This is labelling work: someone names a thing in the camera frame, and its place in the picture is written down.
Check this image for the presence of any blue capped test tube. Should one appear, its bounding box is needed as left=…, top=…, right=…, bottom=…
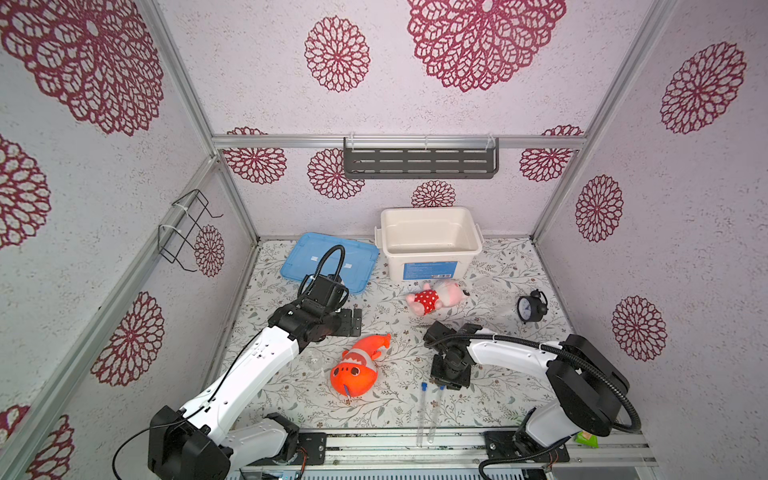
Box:
left=427, top=386, right=445, bottom=445
left=416, top=382, right=428, bottom=448

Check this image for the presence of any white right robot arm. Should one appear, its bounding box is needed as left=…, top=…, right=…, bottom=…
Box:
left=423, top=321, right=642, bottom=462

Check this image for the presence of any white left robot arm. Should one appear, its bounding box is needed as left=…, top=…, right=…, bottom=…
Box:
left=147, top=274, right=360, bottom=479

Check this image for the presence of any blue plastic lid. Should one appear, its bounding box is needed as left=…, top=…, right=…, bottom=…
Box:
left=280, top=233, right=379, bottom=295

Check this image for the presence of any orange plush fish toy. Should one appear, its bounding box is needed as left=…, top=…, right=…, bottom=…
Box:
left=329, top=334, right=392, bottom=398

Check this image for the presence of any pink plush pig toy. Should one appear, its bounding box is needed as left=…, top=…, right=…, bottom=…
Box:
left=405, top=279, right=470, bottom=316

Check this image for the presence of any white plastic storage bin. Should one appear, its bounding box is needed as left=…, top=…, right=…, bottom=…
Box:
left=374, top=207, right=484, bottom=282

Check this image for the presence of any green snack packet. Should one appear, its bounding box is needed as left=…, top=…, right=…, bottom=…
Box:
left=574, top=431, right=599, bottom=449

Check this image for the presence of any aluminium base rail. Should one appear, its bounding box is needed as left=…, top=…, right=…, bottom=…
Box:
left=306, top=427, right=658, bottom=472

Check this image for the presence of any black wire wall rack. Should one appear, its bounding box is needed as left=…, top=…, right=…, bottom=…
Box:
left=156, top=189, right=225, bottom=277

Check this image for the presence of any dark grey wall shelf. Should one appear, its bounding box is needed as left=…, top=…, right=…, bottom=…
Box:
left=342, top=138, right=500, bottom=180

